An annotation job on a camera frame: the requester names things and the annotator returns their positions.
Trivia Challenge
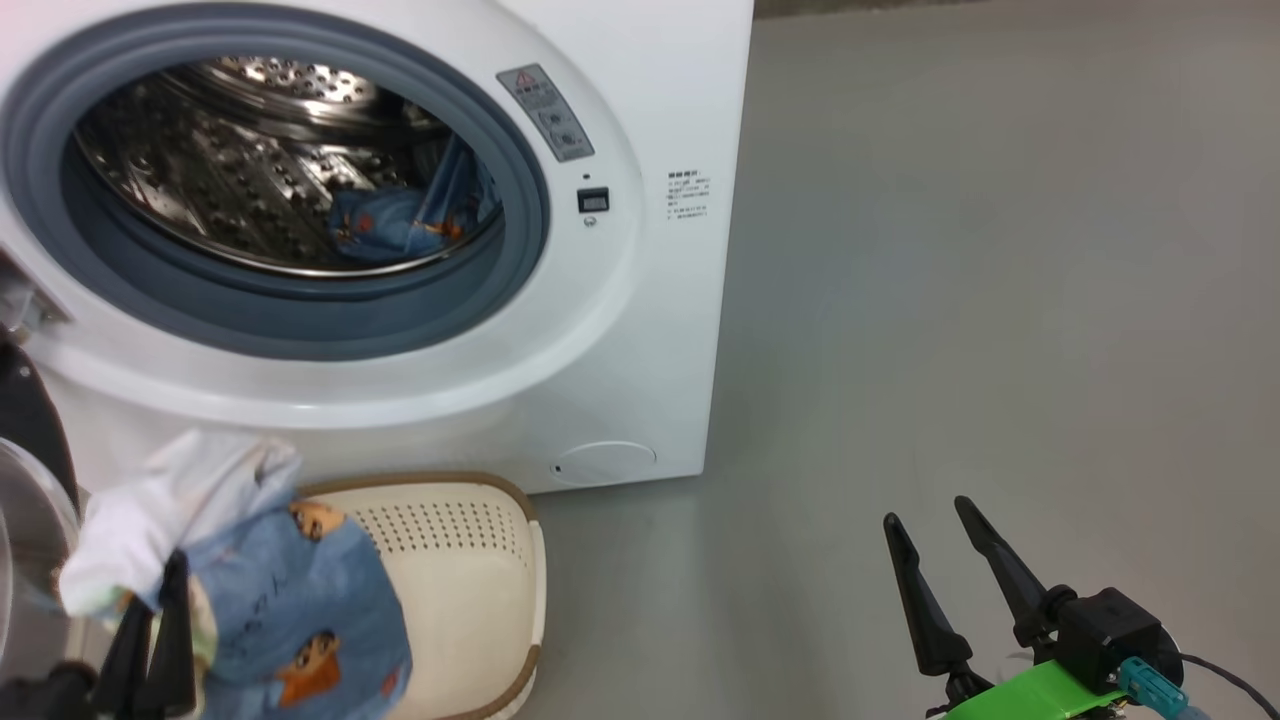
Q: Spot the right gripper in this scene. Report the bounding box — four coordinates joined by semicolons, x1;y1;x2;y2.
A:
883;496;1128;720

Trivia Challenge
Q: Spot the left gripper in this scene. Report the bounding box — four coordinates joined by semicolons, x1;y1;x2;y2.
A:
0;550;199;720

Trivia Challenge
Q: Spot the white and blue cartoon garment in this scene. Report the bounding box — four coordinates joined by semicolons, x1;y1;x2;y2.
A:
58;430;413;720

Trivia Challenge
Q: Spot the black washing machine door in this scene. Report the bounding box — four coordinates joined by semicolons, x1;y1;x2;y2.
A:
0;330;83;681

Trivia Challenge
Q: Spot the blue orange-print garment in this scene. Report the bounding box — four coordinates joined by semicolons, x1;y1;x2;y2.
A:
328;135;501;263

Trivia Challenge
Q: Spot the white front-load washing machine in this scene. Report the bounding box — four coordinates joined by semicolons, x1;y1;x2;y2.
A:
0;0;756;496

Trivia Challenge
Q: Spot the cream perforated laundry basket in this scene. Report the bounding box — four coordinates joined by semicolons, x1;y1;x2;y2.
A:
295;472;548;720

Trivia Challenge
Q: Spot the round white filter cover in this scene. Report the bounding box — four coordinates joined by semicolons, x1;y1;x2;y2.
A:
550;441;658;487

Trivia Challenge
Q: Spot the grey warning sticker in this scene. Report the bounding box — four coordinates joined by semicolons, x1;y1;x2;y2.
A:
497;64;595;163

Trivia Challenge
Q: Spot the teal cable connector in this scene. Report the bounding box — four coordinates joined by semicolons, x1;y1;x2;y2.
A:
1118;657;1191;716

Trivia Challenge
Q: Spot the thin black cable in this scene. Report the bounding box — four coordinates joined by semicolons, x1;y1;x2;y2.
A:
1175;652;1280;720

